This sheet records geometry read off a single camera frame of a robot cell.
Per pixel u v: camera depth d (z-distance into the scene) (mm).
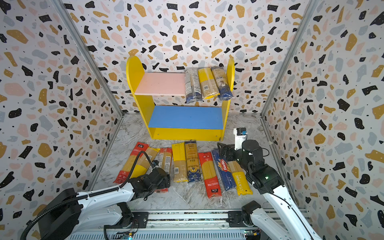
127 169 881
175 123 948
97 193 484
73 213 405
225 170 872
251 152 471
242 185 835
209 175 872
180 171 877
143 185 639
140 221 736
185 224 731
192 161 923
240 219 745
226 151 614
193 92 713
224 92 705
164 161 920
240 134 579
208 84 747
